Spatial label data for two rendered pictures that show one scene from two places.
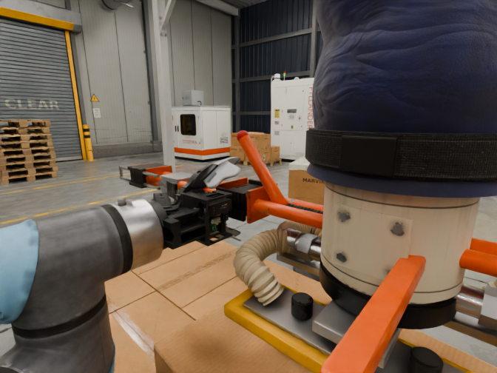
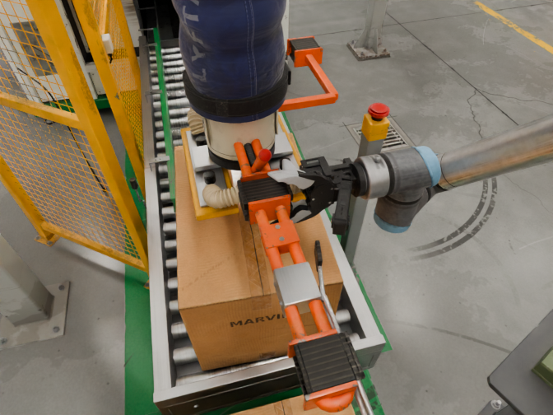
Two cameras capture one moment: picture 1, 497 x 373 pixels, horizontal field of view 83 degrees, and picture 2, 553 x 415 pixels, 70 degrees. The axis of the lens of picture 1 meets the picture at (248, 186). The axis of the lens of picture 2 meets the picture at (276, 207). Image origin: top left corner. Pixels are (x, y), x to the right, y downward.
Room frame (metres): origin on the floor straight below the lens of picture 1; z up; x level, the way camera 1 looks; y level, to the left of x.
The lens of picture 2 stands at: (0.95, 0.32, 1.78)
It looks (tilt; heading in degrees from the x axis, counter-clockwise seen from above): 48 degrees down; 214
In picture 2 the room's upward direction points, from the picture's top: straight up
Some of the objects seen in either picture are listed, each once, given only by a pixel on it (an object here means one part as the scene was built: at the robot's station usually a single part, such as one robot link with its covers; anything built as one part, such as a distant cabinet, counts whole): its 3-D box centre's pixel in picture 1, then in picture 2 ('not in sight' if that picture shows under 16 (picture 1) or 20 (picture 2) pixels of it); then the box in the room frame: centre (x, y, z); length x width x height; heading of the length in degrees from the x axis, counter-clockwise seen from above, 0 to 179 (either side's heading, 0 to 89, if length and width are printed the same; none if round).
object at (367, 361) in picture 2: not in sight; (274, 382); (0.60, 0.08, 0.47); 0.70 x 0.03 x 0.15; 138
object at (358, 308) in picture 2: not in sight; (281, 137); (-0.43, -0.57, 0.50); 2.31 x 0.05 x 0.19; 48
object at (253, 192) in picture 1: (247, 198); (264, 196); (0.51, 0.00, 1.21); 0.10 x 0.08 x 0.06; 139
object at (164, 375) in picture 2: not in sight; (152, 157); (0.05, -1.00, 0.50); 2.31 x 0.05 x 0.19; 48
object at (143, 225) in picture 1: (133, 230); (369, 176); (0.35, 0.15, 1.22); 0.09 x 0.05 x 0.10; 49
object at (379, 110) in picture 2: not in sight; (378, 113); (-0.16, -0.01, 1.02); 0.07 x 0.07 x 0.04
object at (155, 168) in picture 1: (151, 174); (320, 368); (0.74, 0.26, 1.21); 0.08 x 0.07 x 0.05; 49
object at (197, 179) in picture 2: not in sight; (206, 162); (0.42, -0.25, 1.11); 0.34 x 0.10 x 0.05; 49
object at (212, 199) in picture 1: (188, 217); (330, 182); (0.40, 0.09, 1.21); 0.12 x 0.09 x 0.08; 139
